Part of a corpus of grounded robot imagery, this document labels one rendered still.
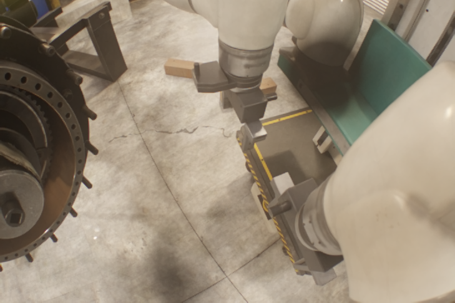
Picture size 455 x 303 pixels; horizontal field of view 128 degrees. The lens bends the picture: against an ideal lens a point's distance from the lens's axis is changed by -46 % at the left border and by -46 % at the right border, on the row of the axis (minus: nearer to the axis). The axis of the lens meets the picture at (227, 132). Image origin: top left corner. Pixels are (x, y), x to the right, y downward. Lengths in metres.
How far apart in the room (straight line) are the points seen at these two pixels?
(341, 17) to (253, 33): 0.28
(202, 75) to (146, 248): 0.95
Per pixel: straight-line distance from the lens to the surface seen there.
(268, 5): 0.26
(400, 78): 0.57
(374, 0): 5.18
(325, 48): 0.53
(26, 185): 0.37
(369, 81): 0.62
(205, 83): 0.33
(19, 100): 0.46
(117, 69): 1.84
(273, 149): 0.88
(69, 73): 0.44
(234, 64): 0.32
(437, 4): 0.62
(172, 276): 1.10
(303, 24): 0.54
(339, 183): 0.15
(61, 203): 0.55
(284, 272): 1.12
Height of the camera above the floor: 1.07
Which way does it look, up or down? 57 degrees down
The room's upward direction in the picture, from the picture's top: 3 degrees clockwise
